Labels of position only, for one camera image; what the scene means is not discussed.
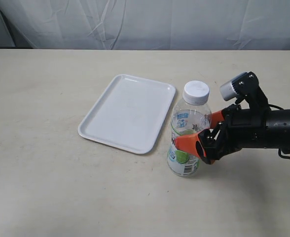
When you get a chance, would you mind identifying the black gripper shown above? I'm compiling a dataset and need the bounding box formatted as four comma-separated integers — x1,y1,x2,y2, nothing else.
175,104,271,164

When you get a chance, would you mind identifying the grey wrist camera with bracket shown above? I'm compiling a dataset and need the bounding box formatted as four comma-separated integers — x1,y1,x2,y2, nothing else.
219,72,270,112

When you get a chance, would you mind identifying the clear plastic drink bottle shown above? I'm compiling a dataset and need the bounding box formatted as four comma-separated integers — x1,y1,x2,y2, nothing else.
167,80,212,177

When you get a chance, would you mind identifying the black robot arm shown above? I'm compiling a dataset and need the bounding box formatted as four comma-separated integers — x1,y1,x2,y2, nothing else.
174,105,290,164

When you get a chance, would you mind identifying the white backdrop curtain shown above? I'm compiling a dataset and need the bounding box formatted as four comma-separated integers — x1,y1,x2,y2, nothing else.
0,0,290,50

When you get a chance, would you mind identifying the white plastic tray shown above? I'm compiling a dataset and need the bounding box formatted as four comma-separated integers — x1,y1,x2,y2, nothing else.
77,74,176,155

